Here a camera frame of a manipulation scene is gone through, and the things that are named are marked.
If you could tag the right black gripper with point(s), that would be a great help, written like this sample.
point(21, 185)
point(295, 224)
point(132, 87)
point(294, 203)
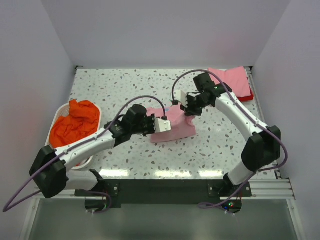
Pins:
point(188, 111)

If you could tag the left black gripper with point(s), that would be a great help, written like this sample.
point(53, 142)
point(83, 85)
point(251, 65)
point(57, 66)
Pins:
point(151, 119)

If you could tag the pink t shirt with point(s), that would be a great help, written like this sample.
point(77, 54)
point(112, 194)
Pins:
point(236, 78)
point(181, 126)

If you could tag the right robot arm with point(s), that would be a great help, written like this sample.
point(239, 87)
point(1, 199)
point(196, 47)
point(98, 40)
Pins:
point(263, 142)

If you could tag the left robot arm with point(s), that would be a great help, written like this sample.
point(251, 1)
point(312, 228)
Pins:
point(52, 166)

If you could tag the folded pink t shirt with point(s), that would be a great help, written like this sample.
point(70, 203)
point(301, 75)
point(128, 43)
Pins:
point(236, 78)

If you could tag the folded red t shirt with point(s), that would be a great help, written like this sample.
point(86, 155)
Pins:
point(247, 98)

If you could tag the orange t shirt in basket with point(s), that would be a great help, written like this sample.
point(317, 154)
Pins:
point(72, 122)

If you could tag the white laundry basket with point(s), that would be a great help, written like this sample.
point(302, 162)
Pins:
point(57, 112)

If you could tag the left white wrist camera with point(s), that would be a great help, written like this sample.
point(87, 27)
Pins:
point(163, 126)

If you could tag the aluminium frame rail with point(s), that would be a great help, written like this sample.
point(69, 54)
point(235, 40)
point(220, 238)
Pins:
point(263, 189)

